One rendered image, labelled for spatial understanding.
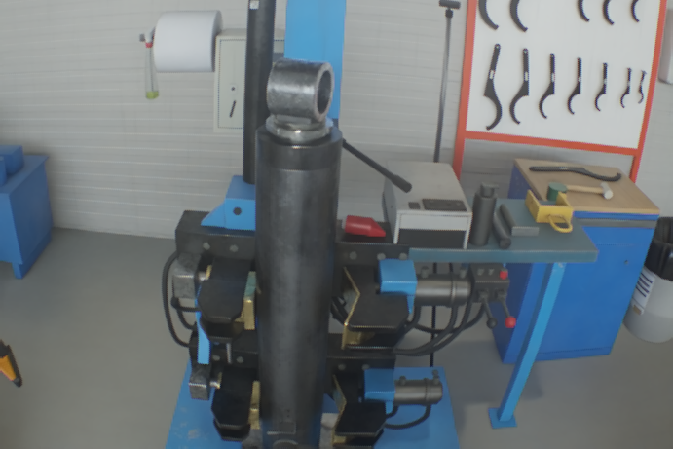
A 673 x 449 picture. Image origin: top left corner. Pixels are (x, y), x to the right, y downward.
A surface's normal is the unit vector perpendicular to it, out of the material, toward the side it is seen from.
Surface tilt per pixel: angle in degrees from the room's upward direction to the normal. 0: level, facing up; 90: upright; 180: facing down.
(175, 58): 109
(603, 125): 90
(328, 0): 90
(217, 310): 0
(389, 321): 0
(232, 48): 90
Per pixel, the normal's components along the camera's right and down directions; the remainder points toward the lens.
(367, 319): 0.05, -0.91
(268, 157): -0.64, 0.28
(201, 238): -0.01, 0.40
